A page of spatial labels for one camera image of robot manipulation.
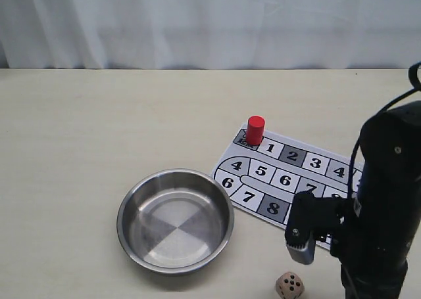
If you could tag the wooden die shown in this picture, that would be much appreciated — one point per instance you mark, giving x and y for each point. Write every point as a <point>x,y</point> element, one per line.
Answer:
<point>289,286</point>

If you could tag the numbered paper game board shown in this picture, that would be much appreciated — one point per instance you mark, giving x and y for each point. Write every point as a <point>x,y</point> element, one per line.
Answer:
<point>263,179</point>

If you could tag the white curtain backdrop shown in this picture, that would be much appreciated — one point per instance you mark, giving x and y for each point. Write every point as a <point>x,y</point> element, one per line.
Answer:
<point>210,34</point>

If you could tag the red cylinder game piece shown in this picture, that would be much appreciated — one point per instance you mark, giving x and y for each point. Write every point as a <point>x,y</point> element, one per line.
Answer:
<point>255,130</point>

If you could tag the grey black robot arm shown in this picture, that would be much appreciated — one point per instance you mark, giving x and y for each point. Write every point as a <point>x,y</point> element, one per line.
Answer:
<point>377,235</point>

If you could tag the stainless steel bowl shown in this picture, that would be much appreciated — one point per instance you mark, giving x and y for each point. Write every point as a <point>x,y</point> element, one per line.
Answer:
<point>175,222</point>

